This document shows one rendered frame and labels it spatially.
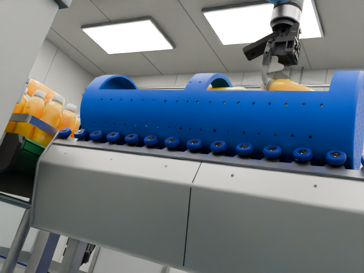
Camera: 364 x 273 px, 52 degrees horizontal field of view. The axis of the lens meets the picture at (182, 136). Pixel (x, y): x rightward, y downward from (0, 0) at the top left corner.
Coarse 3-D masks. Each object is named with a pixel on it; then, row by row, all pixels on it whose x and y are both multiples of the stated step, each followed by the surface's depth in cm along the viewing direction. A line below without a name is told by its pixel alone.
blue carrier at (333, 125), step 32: (96, 96) 126; (128, 96) 119; (160, 96) 113; (192, 96) 107; (224, 96) 102; (256, 96) 98; (288, 96) 94; (320, 96) 90; (352, 96) 86; (96, 128) 126; (128, 128) 119; (160, 128) 112; (192, 128) 107; (224, 128) 101; (256, 128) 97; (288, 128) 92; (320, 128) 88; (352, 128) 85; (288, 160) 96; (320, 160) 92; (352, 160) 88
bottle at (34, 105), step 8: (32, 96) 141; (40, 96) 142; (32, 104) 139; (40, 104) 140; (24, 112) 138; (32, 112) 138; (40, 112) 140; (16, 128) 136; (24, 128) 136; (32, 128) 138
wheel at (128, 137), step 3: (126, 135) 117; (129, 135) 117; (132, 135) 117; (135, 135) 116; (138, 135) 117; (126, 138) 116; (129, 138) 115; (132, 138) 115; (135, 138) 115; (138, 138) 116; (126, 141) 116; (129, 141) 115; (132, 141) 115; (135, 141) 115
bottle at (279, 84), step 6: (270, 84) 105; (276, 84) 103; (282, 84) 101; (288, 84) 101; (294, 84) 100; (300, 84) 101; (294, 90) 99; (300, 90) 98; (306, 90) 98; (312, 90) 98
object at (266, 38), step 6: (264, 36) 113; (270, 36) 112; (276, 36) 111; (258, 42) 113; (264, 42) 112; (246, 48) 114; (252, 48) 113; (258, 48) 113; (264, 48) 114; (246, 54) 114; (252, 54) 114; (258, 54) 115
